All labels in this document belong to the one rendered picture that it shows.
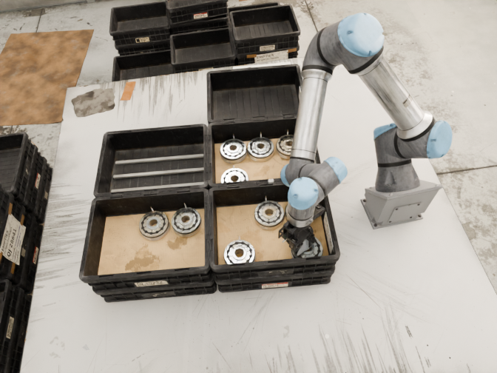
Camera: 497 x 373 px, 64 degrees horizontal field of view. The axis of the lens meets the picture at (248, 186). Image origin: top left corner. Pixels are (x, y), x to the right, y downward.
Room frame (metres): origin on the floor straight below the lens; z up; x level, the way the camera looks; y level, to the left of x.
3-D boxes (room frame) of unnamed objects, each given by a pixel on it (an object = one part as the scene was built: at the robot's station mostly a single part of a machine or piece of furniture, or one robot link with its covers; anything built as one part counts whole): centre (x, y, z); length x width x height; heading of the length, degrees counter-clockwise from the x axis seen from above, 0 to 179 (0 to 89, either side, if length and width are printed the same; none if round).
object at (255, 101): (1.21, -0.06, 0.87); 0.40 x 0.30 x 0.11; 90
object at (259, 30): (2.18, -0.18, 0.37); 0.40 x 0.30 x 0.45; 94
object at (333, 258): (0.61, -0.06, 0.92); 0.40 x 0.30 x 0.02; 90
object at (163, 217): (0.68, 0.34, 0.86); 0.10 x 0.10 x 0.01
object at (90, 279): (0.61, 0.34, 0.92); 0.40 x 0.30 x 0.02; 90
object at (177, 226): (0.68, 0.23, 0.86); 0.10 x 0.10 x 0.01
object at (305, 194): (0.55, -0.14, 1.15); 0.09 x 0.08 x 0.11; 130
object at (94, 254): (0.61, 0.34, 0.87); 0.40 x 0.30 x 0.11; 90
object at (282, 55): (2.03, -0.21, 0.41); 0.31 x 0.02 x 0.16; 94
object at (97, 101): (1.48, 0.73, 0.71); 0.22 x 0.19 x 0.01; 94
